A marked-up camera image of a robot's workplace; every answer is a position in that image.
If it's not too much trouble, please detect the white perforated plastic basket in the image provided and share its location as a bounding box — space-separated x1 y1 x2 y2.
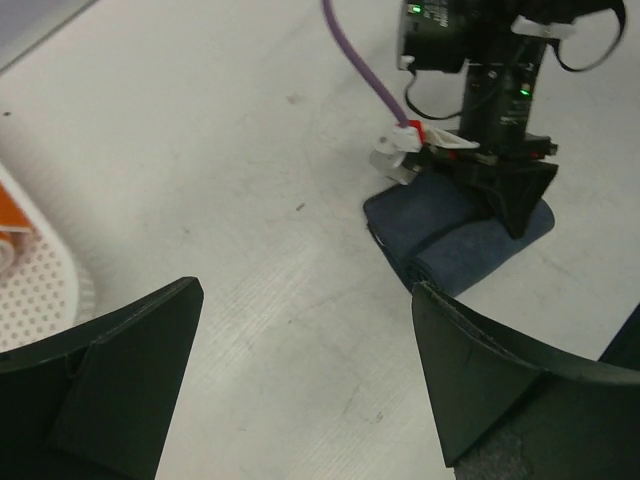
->
1 168 96 353

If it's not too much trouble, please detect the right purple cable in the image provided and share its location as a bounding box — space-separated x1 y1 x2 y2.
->
320 0 416 129

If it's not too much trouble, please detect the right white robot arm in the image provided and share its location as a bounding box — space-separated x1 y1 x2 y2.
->
397 1 627 239

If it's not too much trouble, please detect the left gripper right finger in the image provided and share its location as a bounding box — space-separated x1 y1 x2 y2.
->
412 284 639 479

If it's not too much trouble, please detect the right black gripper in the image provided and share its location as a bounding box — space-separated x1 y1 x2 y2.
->
419 114 559 238

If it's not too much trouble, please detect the rolled orange towel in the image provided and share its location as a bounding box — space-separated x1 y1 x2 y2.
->
0 186 35 274

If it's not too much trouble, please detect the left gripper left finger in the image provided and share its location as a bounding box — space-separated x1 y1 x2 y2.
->
1 277 204 479

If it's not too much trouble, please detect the dark blue towel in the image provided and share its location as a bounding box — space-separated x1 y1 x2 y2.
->
363 172 555 297

